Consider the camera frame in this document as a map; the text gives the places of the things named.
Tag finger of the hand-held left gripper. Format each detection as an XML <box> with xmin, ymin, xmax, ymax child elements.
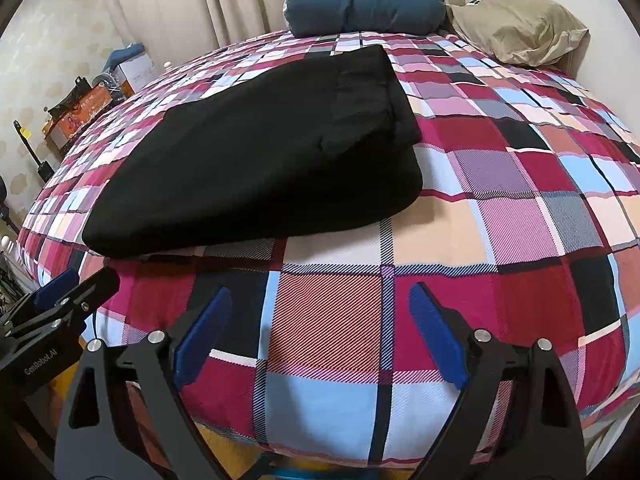
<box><xmin>0</xmin><ymin>268</ymin><xmax>81</xmax><ymax>334</ymax></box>
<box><xmin>5</xmin><ymin>265</ymin><xmax>121</xmax><ymax>344</ymax></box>

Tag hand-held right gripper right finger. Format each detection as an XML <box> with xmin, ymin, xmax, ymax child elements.
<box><xmin>408</xmin><ymin>282</ymin><xmax>587</xmax><ymax>480</ymax></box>

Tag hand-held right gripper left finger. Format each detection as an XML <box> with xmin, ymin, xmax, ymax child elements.
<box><xmin>54</xmin><ymin>286</ymin><xmax>234</xmax><ymax>480</ymax></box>

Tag black pants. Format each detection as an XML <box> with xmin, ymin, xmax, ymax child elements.
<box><xmin>81</xmin><ymin>44</ymin><xmax>425</xmax><ymax>260</ymax></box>

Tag plaid bed cover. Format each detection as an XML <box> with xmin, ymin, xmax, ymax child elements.
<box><xmin>15</xmin><ymin>27</ymin><xmax>640</xmax><ymax>467</ymax></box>

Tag black stick tool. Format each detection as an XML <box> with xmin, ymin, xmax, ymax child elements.
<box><xmin>12</xmin><ymin>119</ymin><xmax>55</xmax><ymax>184</ymax></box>

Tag orange cardboard box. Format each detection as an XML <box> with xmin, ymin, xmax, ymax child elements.
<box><xmin>44</xmin><ymin>82</ymin><xmax>126</xmax><ymax>154</ymax></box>

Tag white cardboard box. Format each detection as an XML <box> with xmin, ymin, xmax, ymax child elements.
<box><xmin>112</xmin><ymin>52</ymin><xmax>157</xmax><ymax>97</ymax></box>

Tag blue cloth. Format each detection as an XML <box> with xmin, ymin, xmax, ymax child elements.
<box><xmin>102</xmin><ymin>43</ymin><xmax>147</xmax><ymax>69</ymax></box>

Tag beige curtain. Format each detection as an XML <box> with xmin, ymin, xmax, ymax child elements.
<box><xmin>102</xmin><ymin>0</ymin><xmax>468</xmax><ymax>68</ymax></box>

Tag tan pillow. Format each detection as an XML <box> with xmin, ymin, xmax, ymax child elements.
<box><xmin>445</xmin><ymin>0</ymin><xmax>591</xmax><ymax>69</ymax></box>

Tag blue pillow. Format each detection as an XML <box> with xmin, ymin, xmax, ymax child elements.
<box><xmin>286</xmin><ymin>0</ymin><xmax>449</xmax><ymax>39</ymax></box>

